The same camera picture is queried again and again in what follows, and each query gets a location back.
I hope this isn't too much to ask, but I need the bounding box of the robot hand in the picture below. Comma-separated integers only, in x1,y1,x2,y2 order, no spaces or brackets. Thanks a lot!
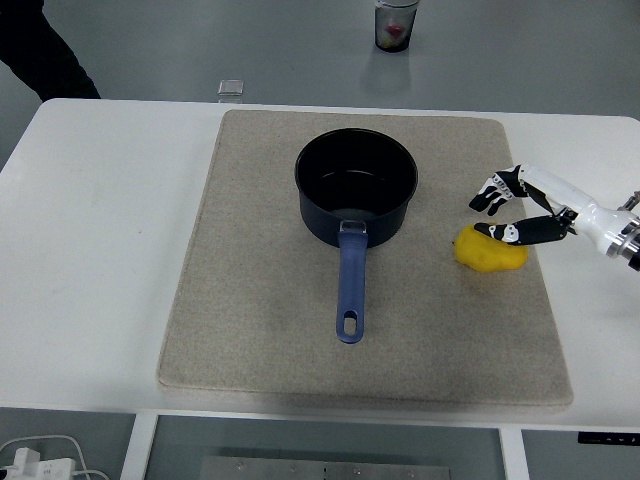
468,163,633,254

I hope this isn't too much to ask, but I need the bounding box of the black table control panel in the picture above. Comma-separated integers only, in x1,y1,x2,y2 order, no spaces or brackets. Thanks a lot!
578,430,640,444

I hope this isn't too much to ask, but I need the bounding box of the white table leg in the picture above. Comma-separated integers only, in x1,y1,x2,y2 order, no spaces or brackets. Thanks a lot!
498,427,530,480
121,413,160,480

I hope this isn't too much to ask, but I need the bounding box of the dark bin with clear liner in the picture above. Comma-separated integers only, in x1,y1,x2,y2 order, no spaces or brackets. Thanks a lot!
374,0,419,54

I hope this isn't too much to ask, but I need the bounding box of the beige felt mat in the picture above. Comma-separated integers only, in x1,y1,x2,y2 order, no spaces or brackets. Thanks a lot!
157,109,575,407

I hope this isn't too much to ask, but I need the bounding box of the grey metal plate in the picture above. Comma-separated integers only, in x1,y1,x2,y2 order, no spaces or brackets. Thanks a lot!
199,455,454,480

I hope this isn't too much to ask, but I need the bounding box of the person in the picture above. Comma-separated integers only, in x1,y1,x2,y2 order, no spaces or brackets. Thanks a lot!
0,0,102,101

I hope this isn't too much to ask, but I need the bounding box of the white power strip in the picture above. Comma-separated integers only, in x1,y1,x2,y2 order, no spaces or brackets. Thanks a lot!
0,447,76,480

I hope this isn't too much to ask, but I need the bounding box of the blue pot with handle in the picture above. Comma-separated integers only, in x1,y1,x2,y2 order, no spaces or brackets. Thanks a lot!
293,128,419,345

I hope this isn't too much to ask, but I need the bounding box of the white power cable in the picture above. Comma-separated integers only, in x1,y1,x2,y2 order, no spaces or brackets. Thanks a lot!
0,433,109,480

